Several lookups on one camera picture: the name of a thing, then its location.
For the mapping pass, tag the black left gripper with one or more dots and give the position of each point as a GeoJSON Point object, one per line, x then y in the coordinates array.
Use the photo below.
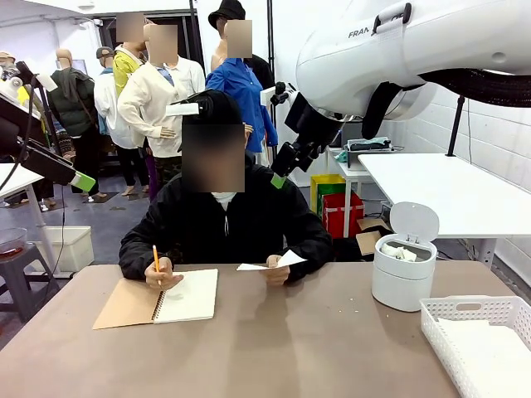
{"type": "Point", "coordinates": [12, 124]}

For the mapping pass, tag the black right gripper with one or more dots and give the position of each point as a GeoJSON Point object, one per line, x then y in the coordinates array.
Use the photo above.
{"type": "Point", "coordinates": [313, 122]}

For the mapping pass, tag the white paper sheet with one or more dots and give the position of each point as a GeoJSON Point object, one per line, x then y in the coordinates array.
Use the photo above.
{"type": "Point", "coordinates": [294, 259]}

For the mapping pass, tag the yellow pencil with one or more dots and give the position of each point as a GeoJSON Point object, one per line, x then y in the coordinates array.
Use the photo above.
{"type": "Point", "coordinates": [155, 255]}

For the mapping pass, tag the spiral notebook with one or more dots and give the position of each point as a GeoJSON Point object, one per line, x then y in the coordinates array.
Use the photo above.
{"type": "Point", "coordinates": [191, 298]}

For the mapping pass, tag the person's left forearm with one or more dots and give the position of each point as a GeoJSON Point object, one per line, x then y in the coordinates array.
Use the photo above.
{"type": "Point", "coordinates": [313, 257]}

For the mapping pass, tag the person's right forearm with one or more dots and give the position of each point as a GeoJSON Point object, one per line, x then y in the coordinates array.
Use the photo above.
{"type": "Point", "coordinates": [134, 253]}

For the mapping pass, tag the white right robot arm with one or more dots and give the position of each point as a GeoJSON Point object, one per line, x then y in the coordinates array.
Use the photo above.
{"type": "Point", "coordinates": [373, 62]}

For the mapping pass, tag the crumpled white paper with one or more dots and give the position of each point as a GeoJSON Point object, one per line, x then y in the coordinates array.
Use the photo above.
{"type": "Point", "coordinates": [398, 250]}

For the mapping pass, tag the person's left hand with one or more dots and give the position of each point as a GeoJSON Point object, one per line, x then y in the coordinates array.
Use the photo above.
{"type": "Point", "coordinates": [278, 273]}

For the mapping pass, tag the person's right hand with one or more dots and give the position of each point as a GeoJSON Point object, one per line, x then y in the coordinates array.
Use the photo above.
{"type": "Point", "coordinates": [162, 273]}

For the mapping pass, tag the yellow shopping bag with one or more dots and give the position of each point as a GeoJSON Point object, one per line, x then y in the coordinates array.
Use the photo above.
{"type": "Point", "coordinates": [327, 184]}

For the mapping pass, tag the mannequin in dark vest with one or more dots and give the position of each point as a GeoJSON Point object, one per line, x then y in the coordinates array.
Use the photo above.
{"type": "Point", "coordinates": [70, 103]}

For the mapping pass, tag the person in black jacket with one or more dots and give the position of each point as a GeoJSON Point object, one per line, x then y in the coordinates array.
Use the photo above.
{"type": "Point", "coordinates": [257, 219]}

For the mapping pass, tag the small white side table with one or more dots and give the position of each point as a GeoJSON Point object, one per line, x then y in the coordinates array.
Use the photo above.
{"type": "Point", "coordinates": [347, 199]}

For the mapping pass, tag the grey box on side table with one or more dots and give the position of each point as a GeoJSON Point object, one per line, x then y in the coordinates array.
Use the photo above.
{"type": "Point", "coordinates": [369, 155]}

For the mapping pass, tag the mannequin white shirt grey cap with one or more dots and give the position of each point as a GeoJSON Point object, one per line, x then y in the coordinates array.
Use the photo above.
{"type": "Point", "coordinates": [110, 108]}

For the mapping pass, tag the white plastic storage tub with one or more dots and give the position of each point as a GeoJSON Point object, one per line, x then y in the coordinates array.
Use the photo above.
{"type": "Point", "coordinates": [74, 248]}

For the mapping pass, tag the glass bowl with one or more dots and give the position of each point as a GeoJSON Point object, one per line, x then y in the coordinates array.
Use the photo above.
{"type": "Point", "coordinates": [10, 244]}

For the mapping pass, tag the black cap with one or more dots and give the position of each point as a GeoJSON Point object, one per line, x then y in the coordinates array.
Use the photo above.
{"type": "Point", "coordinates": [220, 105]}

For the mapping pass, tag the mannequin in blue shirt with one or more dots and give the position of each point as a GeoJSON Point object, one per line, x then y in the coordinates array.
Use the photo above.
{"type": "Point", "coordinates": [236, 83]}

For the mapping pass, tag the mannequin in black shirt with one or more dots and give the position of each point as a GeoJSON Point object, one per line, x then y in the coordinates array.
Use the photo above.
{"type": "Point", "coordinates": [265, 68]}

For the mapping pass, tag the grey stool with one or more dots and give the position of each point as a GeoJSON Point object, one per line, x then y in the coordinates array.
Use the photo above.
{"type": "Point", "coordinates": [25, 265]}

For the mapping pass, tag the black fabric bag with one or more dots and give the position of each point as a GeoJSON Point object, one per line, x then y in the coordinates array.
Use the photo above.
{"type": "Point", "coordinates": [350, 248]}

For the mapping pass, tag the mannequin with tan hat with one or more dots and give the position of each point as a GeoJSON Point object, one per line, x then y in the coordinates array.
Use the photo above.
{"type": "Point", "coordinates": [5, 62]}

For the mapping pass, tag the open cardboard box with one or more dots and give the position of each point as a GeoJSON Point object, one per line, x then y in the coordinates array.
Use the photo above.
{"type": "Point", "coordinates": [369, 242]}

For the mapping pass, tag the mannequin in cream jacket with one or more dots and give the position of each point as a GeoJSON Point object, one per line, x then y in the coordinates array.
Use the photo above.
{"type": "Point", "coordinates": [141, 95]}

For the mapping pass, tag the black light stand pole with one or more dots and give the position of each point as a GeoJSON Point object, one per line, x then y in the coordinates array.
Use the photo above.
{"type": "Point", "coordinates": [270, 41]}
{"type": "Point", "coordinates": [195, 33]}

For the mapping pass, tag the mannequin in yellow jacket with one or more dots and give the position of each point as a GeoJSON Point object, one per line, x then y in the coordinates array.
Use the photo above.
{"type": "Point", "coordinates": [122, 68]}

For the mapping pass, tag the large white table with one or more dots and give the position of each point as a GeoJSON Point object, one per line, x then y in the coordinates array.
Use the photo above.
{"type": "Point", "coordinates": [435, 190]}

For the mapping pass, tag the black bucket hat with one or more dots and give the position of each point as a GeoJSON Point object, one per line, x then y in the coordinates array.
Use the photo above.
{"type": "Point", "coordinates": [226, 12]}

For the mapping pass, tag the white lidded trash bin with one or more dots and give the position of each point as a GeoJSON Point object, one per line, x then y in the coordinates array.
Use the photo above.
{"type": "Point", "coordinates": [400, 286]}

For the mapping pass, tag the black desk stand pole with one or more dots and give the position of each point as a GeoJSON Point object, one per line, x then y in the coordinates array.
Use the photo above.
{"type": "Point", "coordinates": [456, 124]}

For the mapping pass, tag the white perforated plastic basket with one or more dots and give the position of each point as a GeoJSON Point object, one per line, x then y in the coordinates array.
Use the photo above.
{"type": "Point", "coordinates": [456, 309]}

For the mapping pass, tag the flat white paper stack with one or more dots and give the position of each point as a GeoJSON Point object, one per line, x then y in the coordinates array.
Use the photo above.
{"type": "Point", "coordinates": [489, 356]}

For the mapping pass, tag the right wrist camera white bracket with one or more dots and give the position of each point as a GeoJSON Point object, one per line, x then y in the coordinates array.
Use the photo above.
{"type": "Point", "coordinates": [284, 93]}

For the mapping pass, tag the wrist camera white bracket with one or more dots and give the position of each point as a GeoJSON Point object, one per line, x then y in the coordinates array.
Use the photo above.
{"type": "Point", "coordinates": [29, 74]}
{"type": "Point", "coordinates": [284, 93]}

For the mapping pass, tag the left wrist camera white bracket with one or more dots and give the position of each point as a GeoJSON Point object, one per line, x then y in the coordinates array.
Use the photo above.
{"type": "Point", "coordinates": [29, 74]}

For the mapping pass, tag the head-mounted camera white box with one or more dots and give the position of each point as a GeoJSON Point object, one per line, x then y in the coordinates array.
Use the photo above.
{"type": "Point", "coordinates": [182, 109]}

